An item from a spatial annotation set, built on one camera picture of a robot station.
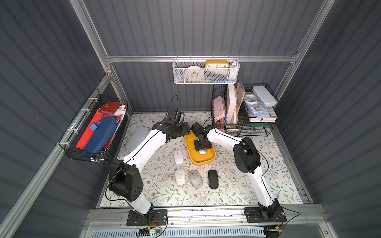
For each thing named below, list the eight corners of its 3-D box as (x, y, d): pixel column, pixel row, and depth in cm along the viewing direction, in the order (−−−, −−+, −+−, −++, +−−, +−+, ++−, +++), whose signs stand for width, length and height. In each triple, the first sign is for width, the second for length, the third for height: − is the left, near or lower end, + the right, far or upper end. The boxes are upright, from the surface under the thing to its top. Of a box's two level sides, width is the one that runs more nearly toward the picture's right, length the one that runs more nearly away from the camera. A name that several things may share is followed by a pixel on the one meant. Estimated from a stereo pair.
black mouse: (209, 188, 85) (209, 187, 83) (208, 171, 91) (208, 169, 89) (218, 188, 85) (219, 187, 83) (216, 171, 91) (217, 169, 89)
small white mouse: (174, 185, 86) (174, 184, 83) (176, 171, 91) (175, 169, 89) (185, 185, 86) (184, 184, 83) (185, 171, 91) (185, 169, 89)
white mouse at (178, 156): (175, 165, 94) (175, 163, 92) (173, 151, 100) (173, 149, 98) (184, 163, 95) (184, 161, 93) (181, 149, 101) (181, 148, 99)
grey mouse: (193, 190, 84) (193, 188, 81) (187, 173, 90) (187, 171, 88) (203, 186, 85) (204, 184, 83) (197, 169, 92) (197, 167, 89)
